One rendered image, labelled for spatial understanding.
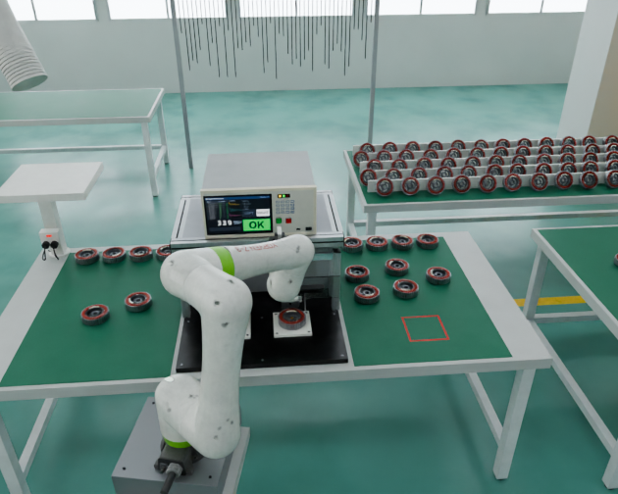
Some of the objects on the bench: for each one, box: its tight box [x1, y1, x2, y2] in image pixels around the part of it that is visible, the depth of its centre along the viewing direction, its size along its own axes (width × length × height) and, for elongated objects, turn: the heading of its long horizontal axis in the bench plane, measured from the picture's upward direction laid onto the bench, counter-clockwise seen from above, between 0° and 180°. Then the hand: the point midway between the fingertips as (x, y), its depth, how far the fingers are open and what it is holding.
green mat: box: [338, 236, 513, 367], centre depth 257 cm, size 94×61×1 cm, turn 5°
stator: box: [345, 265, 370, 283], centre depth 265 cm, size 11×11×4 cm
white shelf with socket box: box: [0, 162, 104, 261], centre depth 265 cm, size 35×37×46 cm
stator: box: [278, 308, 306, 330], centre depth 231 cm, size 11×11×4 cm
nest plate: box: [273, 311, 312, 338], centre depth 232 cm, size 15×15×1 cm
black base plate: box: [176, 291, 348, 372], centre depth 233 cm, size 47×64×2 cm
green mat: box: [0, 249, 181, 387], centre depth 248 cm, size 94×61×1 cm, turn 5°
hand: (279, 233), depth 215 cm, fingers closed
